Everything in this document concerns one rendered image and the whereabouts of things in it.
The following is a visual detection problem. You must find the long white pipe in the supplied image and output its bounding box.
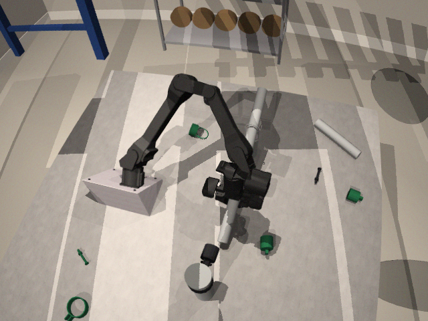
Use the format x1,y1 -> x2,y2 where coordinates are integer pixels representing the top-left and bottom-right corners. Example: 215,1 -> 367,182
217,87 -> 267,244

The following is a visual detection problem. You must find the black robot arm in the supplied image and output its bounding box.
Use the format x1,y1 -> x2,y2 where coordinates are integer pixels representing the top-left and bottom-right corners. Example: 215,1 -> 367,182
119,74 -> 272,197

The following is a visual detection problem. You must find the grey cylinder with light round cap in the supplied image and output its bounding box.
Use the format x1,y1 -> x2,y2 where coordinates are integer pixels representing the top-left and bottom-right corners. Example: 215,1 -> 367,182
185,263 -> 215,301

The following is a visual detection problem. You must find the black bolt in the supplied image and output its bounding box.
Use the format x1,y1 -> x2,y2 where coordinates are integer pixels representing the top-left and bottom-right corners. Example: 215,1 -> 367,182
314,168 -> 321,183

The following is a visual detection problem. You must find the white cylinder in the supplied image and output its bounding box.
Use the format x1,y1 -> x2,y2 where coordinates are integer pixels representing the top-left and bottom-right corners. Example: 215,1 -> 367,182
315,119 -> 361,159

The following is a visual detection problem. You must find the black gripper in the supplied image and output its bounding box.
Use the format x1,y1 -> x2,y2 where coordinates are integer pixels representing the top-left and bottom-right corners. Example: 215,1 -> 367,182
202,177 -> 264,210

